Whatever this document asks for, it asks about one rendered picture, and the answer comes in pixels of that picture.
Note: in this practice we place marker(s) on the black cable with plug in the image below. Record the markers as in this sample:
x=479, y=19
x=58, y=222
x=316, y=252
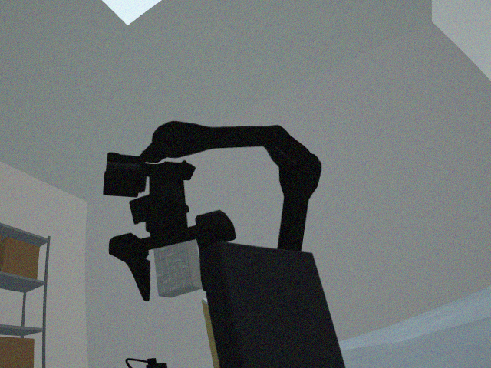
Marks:
x=151, y=363

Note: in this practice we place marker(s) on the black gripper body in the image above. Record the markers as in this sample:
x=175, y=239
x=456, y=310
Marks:
x=169, y=231

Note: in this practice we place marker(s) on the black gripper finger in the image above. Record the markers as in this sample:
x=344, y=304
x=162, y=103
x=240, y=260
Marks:
x=140, y=269
x=204, y=240

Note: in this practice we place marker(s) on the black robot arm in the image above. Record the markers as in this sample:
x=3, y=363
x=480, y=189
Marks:
x=125, y=175

